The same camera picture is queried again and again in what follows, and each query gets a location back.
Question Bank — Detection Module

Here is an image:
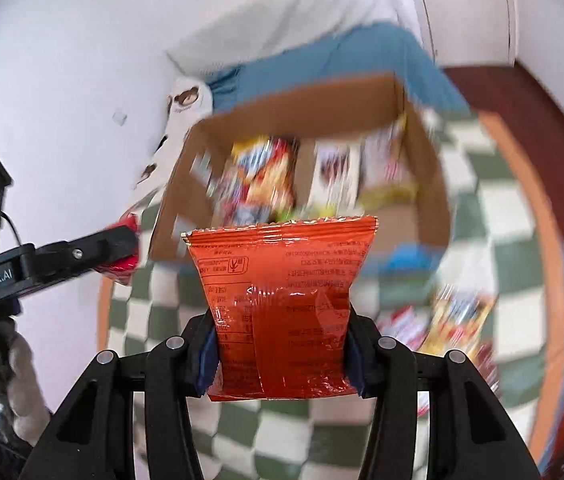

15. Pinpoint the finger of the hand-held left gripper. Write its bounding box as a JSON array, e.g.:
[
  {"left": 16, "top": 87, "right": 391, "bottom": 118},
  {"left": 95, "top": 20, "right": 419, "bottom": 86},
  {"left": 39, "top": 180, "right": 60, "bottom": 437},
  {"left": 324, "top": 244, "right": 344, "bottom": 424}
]
[{"left": 32, "top": 224, "right": 140, "bottom": 286}]

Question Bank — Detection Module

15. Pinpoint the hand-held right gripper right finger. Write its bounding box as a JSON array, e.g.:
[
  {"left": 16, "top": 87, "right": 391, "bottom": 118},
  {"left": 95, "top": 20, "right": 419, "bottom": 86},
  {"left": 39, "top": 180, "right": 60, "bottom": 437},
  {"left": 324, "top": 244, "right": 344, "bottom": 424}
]
[{"left": 344, "top": 310, "right": 545, "bottom": 480}]

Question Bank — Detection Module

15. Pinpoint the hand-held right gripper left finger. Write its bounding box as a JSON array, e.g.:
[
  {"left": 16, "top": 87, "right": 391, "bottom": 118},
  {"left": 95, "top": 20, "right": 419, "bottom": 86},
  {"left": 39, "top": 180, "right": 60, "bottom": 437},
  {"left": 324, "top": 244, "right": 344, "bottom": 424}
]
[{"left": 19, "top": 312, "right": 220, "bottom": 480}]

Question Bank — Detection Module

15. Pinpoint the red triangular snack packet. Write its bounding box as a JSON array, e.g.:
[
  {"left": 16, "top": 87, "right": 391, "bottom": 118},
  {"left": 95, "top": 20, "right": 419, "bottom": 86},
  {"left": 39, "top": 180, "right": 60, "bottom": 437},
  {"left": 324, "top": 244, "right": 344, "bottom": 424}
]
[{"left": 97, "top": 212, "right": 141, "bottom": 286}]

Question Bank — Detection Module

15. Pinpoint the orange snack packet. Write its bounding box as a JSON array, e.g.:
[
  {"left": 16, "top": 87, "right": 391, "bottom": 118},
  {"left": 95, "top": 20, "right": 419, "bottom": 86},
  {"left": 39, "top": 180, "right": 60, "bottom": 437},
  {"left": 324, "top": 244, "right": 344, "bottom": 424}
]
[{"left": 182, "top": 215, "right": 380, "bottom": 403}]

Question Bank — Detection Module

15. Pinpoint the yellow instant noodle packet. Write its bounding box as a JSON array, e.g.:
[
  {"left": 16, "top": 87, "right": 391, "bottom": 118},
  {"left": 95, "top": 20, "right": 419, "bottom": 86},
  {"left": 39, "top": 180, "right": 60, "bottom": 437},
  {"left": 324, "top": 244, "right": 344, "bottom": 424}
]
[{"left": 214, "top": 135, "right": 297, "bottom": 226}]

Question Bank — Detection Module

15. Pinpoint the white cookie stick packet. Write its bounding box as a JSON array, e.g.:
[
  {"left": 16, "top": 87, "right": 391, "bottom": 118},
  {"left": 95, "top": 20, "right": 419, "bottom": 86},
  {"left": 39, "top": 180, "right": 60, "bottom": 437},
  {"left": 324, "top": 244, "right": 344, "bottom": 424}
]
[{"left": 312, "top": 137, "right": 363, "bottom": 206}]

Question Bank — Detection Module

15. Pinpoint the printed cardboard box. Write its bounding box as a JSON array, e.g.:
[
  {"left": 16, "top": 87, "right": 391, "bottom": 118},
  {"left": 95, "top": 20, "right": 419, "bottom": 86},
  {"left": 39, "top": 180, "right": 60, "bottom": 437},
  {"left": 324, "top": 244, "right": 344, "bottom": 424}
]
[{"left": 148, "top": 72, "right": 455, "bottom": 273}]

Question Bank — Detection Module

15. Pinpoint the person's left forearm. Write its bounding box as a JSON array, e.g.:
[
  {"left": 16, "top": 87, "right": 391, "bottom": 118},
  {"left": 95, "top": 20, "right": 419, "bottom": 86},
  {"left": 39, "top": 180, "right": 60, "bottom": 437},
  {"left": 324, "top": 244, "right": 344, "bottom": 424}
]
[{"left": 0, "top": 312, "right": 55, "bottom": 456}]

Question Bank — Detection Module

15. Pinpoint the red white stick packet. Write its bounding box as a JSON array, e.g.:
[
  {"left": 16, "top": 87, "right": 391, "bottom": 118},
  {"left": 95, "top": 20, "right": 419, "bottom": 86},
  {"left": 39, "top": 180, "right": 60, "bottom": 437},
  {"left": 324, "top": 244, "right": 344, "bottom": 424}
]
[{"left": 377, "top": 305, "right": 430, "bottom": 351}]

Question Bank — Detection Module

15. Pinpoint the yellow panda snack packet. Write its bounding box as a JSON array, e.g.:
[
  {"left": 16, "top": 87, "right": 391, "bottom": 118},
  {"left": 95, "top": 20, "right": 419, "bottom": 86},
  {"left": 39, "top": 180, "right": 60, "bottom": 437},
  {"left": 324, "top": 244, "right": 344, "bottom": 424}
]
[{"left": 419, "top": 285, "right": 497, "bottom": 361}]

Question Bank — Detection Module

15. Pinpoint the dark red snack packet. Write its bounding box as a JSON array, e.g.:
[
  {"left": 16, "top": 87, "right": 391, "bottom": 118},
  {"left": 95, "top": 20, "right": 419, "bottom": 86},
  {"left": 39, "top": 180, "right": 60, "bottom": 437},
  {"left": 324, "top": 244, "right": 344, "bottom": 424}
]
[{"left": 476, "top": 345, "right": 501, "bottom": 392}]

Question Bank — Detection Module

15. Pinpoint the bear print pillow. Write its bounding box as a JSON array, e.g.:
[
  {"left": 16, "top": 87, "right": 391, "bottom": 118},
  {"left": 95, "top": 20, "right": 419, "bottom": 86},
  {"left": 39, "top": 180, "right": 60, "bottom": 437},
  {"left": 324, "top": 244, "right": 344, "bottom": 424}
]
[{"left": 132, "top": 75, "right": 213, "bottom": 211}]

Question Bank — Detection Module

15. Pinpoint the green white checkered mat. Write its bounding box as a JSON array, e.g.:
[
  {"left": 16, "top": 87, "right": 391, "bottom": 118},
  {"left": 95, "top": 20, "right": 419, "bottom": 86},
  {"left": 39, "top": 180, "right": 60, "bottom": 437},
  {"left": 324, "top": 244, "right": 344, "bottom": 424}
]
[{"left": 97, "top": 105, "right": 564, "bottom": 480}]

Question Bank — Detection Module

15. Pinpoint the blue bed sheet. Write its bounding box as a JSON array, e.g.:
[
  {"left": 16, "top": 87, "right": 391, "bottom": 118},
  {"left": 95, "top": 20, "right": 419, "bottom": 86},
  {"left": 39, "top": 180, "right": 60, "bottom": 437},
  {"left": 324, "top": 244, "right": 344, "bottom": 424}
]
[{"left": 207, "top": 22, "right": 470, "bottom": 116}]

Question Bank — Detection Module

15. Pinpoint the grey quilted pillow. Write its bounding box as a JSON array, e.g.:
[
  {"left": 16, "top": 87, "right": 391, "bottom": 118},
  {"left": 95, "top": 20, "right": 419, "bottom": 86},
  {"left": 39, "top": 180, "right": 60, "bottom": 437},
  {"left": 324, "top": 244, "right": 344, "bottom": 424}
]
[{"left": 164, "top": 0, "right": 413, "bottom": 78}]

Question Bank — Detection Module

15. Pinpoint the white door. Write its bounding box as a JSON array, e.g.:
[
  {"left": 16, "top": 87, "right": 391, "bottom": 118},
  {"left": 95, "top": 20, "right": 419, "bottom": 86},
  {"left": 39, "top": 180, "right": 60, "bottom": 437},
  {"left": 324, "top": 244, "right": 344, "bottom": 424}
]
[{"left": 402, "top": 0, "right": 517, "bottom": 66}]

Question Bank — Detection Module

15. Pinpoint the black cable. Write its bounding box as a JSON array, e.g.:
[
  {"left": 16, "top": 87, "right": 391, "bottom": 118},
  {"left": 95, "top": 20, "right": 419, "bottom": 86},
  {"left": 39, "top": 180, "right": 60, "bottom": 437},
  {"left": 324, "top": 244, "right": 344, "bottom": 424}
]
[{"left": 0, "top": 211, "right": 26, "bottom": 250}]

